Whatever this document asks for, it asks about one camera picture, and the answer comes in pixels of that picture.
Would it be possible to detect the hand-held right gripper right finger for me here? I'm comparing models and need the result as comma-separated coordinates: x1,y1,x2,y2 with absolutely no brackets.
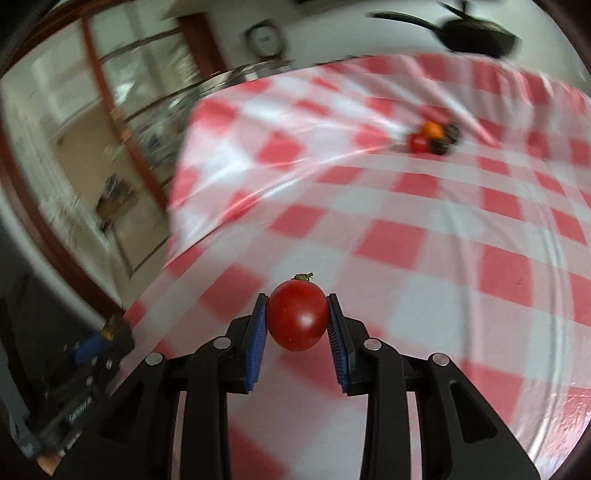
325,292,541,480

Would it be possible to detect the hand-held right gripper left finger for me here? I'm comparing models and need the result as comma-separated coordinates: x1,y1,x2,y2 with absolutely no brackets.
54,293,270,480

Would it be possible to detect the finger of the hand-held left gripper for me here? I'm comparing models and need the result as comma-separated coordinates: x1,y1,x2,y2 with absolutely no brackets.
69,315,137,372

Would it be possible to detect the red white checkered tablecloth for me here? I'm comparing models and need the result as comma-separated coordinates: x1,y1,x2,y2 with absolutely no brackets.
122,53,591,480

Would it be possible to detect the wooden framed glass door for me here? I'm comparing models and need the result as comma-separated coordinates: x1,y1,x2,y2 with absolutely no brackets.
0,9,227,319

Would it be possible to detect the black frying pan with lid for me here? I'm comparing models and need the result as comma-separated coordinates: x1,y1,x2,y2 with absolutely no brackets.
372,2,522,58

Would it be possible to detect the round wall clock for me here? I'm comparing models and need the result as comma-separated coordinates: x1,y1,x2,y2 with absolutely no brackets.
245,22,287,58

